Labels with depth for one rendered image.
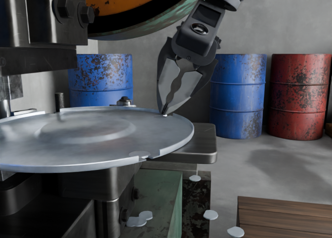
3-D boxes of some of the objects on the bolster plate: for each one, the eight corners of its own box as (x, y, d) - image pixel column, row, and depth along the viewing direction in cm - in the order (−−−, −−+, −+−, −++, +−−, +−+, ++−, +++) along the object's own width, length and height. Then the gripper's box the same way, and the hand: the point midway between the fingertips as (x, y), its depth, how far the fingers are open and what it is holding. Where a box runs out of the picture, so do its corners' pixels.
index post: (134, 141, 59) (133, 96, 57) (130, 146, 56) (129, 98, 54) (121, 141, 60) (119, 95, 58) (116, 145, 57) (115, 98, 55)
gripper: (241, 10, 50) (187, 117, 55) (194, -12, 50) (145, 96, 55) (249, 2, 42) (185, 128, 47) (193, -25, 42) (135, 104, 47)
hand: (164, 107), depth 48 cm, fingers closed
